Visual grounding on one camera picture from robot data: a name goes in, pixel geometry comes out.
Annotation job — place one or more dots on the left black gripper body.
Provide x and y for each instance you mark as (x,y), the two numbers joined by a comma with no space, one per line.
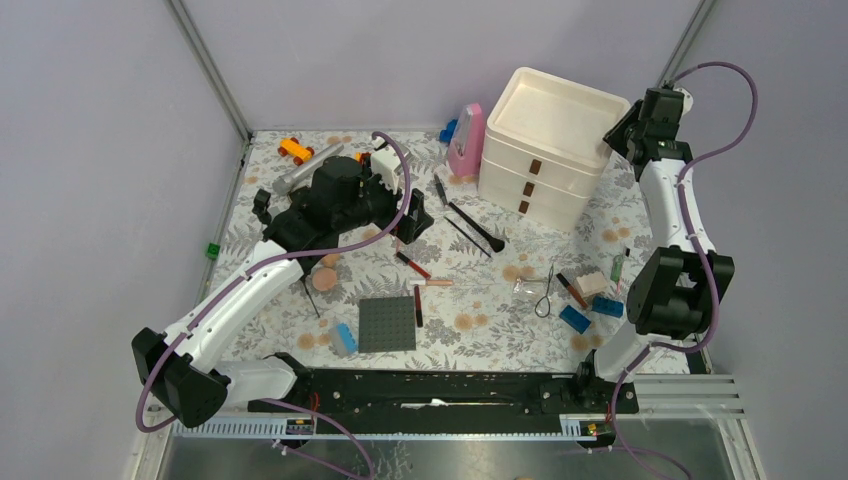
(377,203)

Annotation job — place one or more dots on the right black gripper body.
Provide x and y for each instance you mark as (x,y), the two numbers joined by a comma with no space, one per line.
(635,132)

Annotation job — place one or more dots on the cream three-drawer organizer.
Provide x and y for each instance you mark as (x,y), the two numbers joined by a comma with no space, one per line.
(543,150)

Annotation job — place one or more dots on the black makeup brush large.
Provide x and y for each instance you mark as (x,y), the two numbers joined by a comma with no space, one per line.
(496,244)

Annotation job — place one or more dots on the white cosmetic box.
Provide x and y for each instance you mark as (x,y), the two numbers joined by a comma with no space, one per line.
(591,284)

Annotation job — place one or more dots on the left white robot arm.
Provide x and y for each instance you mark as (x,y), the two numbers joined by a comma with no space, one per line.
(182,366)

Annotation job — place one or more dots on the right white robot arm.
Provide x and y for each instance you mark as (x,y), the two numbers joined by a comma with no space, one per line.
(678,291)

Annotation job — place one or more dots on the thin black makeup brush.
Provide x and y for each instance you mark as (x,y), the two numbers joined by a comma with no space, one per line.
(468,237)

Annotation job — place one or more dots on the small peach makeup sponge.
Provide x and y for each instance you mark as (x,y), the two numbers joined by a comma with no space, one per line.
(330,260)

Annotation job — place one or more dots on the round peach makeup sponge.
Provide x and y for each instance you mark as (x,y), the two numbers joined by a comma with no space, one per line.
(324,279)

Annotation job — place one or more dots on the brown red makeup pencil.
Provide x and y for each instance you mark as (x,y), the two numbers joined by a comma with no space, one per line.
(572,290)

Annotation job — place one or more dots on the red black lip gloss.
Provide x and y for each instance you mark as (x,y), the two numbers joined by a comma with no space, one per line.
(412,264)

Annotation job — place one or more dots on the red yellow toy figure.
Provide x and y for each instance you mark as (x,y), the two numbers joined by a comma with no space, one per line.
(362,157)

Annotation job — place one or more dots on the orange toy car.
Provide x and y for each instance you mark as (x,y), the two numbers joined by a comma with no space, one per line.
(291,147)

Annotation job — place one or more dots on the blue toy brick back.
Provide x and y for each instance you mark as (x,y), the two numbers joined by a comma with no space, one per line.
(446,134)

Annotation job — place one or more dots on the dark red lipstick tube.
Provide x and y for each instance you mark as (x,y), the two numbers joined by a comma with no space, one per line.
(418,306)

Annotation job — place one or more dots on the grey lego baseplate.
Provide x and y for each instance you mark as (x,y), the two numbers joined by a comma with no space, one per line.
(387,324)

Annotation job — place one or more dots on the clear plastic bag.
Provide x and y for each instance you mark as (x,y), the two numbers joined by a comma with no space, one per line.
(529,287)

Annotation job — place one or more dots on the green mascara tube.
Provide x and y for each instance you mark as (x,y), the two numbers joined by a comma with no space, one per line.
(618,264)

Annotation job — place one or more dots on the blue grey lego brick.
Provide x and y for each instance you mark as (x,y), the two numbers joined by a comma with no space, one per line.
(342,340)

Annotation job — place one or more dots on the green clip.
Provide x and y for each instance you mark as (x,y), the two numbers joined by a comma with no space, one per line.
(212,251)

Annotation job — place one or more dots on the blue lego brick right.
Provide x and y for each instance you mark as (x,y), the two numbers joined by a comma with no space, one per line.
(606,306)

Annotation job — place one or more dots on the blue lego brick left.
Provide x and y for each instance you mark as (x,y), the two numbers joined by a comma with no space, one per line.
(575,319)

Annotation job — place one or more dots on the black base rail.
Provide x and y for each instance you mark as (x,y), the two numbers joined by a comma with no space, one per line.
(456,402)

